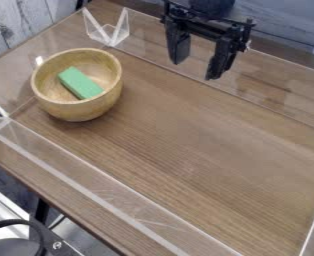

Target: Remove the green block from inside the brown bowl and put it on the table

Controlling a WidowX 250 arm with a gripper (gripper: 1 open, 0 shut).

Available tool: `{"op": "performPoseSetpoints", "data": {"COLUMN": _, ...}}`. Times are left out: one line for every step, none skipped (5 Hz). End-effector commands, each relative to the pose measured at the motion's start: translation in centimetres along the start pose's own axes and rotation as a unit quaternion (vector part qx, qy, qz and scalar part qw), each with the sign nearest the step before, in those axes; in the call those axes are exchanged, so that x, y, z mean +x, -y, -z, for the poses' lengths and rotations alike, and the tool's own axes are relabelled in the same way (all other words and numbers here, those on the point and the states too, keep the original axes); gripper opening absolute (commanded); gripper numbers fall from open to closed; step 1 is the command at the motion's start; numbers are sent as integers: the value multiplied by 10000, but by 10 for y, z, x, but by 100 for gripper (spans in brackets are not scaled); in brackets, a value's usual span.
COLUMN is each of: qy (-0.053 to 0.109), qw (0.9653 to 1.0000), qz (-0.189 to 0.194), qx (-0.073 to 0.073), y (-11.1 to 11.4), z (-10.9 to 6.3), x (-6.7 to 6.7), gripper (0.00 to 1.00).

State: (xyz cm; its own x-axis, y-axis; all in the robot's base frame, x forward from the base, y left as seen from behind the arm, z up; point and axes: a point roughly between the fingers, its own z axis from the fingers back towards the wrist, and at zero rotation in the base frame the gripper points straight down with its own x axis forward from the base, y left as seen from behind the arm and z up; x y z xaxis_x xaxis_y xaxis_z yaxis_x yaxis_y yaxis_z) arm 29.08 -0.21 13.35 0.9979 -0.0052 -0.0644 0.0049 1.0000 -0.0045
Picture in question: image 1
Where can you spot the clear acrylic front wall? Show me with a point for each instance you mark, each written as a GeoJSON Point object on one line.
{"type": "Point", "coordinates": [136, 226]}

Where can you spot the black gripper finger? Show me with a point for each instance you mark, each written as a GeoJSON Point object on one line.
{"type": "Point", "coordinates": [178, 41]}
{"type": "Point", "coordinates": [222, 59]}

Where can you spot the brown wooden bowl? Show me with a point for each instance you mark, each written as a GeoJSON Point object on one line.
{"type": "Point", "coordinates": [100, 66]}

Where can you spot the black metal bracket with screw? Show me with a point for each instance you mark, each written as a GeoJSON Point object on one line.
{"type": "Point", "coordinates": [55, 245]}

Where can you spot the black table leg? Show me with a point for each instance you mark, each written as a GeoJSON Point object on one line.
{"type": "Point", "coordinates": [42, 211]}

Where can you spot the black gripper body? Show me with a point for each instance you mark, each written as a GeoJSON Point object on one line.
{"type": "Point", "coordinates": [209, 19]}

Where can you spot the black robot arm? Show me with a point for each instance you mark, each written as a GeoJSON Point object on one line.
{"type": "Point", "coordinates": [206, 19]}

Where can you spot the green rectangular block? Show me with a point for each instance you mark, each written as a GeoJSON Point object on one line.
{"type": "Point", "coordinates": [79, 83]}

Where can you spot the clear acrylic corner bracket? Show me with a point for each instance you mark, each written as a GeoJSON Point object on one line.
{"type": "Point", "coordinates": [108, 34]}

